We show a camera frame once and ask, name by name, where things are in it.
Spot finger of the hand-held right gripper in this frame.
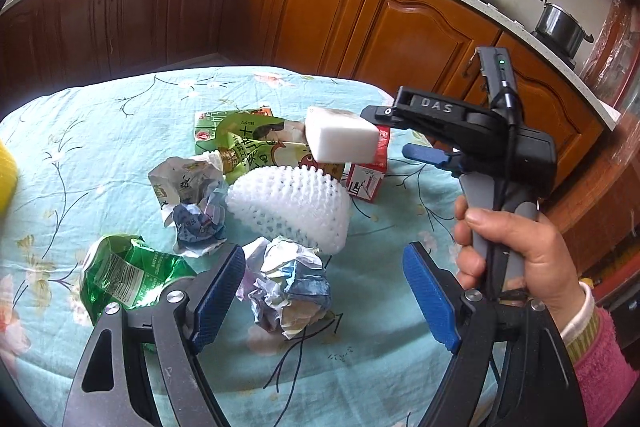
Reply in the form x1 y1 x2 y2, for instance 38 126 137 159
360 87 506 144
401 143 463 178

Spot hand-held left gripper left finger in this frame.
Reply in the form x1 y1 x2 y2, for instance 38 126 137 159
62 243 247 427

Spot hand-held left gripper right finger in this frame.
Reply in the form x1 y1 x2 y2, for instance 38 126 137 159
402 241 588 427

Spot white foam block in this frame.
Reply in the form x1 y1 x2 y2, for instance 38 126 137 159
305 107 379 165

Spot white foam fruit net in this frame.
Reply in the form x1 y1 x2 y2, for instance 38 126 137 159
226 165 352 254

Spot yellow packet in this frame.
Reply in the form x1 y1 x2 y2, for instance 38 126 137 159
0 141 19 214

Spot person's right forearm pink sleeve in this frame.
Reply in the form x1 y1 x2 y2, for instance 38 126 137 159
552 282 640 427

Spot person's right hand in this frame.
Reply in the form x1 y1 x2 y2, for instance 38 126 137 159
454 194 586 308

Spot red and white carton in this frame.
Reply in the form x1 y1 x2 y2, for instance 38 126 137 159
345 125 392 204

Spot crumpled white and blue wrapper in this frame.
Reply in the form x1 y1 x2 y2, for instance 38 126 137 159
236 235 333 340

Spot crumpled blue paper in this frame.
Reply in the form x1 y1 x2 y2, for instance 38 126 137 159
172 189 229 258

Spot crumpled green packet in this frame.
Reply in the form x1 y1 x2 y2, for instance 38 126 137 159
80 234 198 320

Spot steel cooking pot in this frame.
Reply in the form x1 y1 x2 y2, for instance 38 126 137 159
531 0 595 58

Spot clear plastic bag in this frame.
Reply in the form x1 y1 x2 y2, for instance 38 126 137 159
582 0 640 108

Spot wooden base cabinets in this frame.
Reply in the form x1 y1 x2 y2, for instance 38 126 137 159
0 0 608 208

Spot floral light blue tablecloth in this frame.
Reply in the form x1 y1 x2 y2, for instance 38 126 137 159
0 66 506 427

